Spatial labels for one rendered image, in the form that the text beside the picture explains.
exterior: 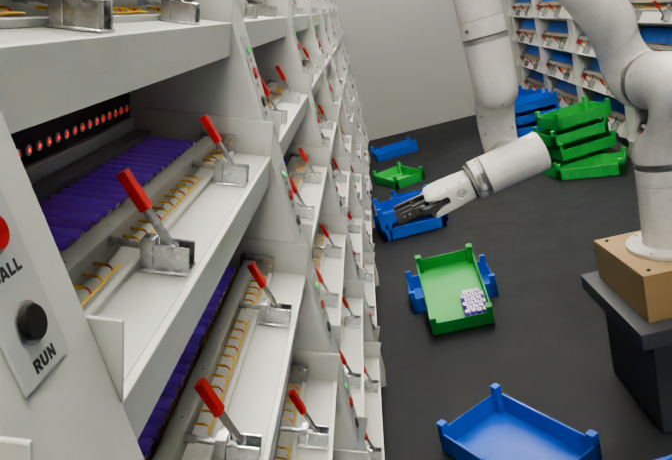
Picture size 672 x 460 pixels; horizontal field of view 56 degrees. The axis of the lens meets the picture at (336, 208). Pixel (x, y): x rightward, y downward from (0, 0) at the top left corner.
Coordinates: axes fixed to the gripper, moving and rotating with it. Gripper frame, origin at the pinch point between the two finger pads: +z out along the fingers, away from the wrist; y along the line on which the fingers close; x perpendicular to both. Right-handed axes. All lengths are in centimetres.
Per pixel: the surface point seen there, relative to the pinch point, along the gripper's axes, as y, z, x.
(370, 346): 30, 28, -42
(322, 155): 30.0, 14.9, 13.6
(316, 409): -48, 22, -7
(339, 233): 30.0, 20.4, -7.5
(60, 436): -106, 11, 31
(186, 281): -84, 12, 29
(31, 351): -106, 10, 35
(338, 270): 5.7, 20.1, -8.1
